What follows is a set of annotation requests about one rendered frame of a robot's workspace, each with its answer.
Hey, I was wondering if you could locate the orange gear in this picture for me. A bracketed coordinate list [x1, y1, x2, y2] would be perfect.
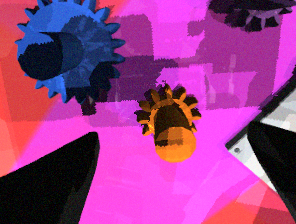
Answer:
[137, 84, 202, 162]

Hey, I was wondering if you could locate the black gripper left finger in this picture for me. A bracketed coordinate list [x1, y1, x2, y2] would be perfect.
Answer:
[0, 132, 101, 224]

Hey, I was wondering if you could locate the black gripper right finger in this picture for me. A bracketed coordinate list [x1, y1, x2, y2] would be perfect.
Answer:
[247, 122, 296, 223]

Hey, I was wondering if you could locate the blue gear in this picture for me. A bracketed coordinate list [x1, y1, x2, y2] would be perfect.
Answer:
[14, 0, 125, 104]

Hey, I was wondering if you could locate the purple gear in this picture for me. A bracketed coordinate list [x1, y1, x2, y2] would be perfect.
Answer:
[226, 0, 296, 32]

